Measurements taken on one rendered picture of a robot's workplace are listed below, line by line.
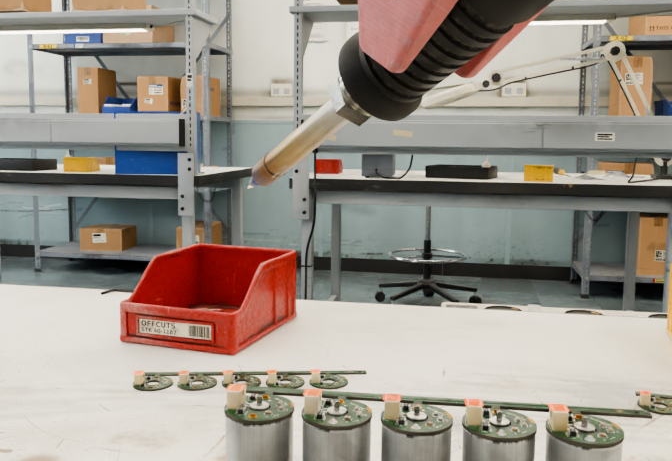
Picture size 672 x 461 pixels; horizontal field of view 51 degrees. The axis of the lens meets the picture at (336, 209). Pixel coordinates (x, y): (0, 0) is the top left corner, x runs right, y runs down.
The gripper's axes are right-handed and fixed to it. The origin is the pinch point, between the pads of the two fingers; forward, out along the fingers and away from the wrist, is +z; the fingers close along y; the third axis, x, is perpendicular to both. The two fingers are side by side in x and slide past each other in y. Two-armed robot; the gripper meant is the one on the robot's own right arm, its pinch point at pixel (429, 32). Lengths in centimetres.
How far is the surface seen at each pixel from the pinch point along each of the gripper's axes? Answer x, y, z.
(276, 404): -1.8, -1.3, 14.8
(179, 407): -13.0, -4.9, 28.1
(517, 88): -252, -346, 109
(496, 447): 4.1, -5.6, 12.0
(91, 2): -252, -79, 86
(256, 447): -0.6, 0.0, 15.3
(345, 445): 1.1, -2.2, 14.0
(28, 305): -40, -4, 43
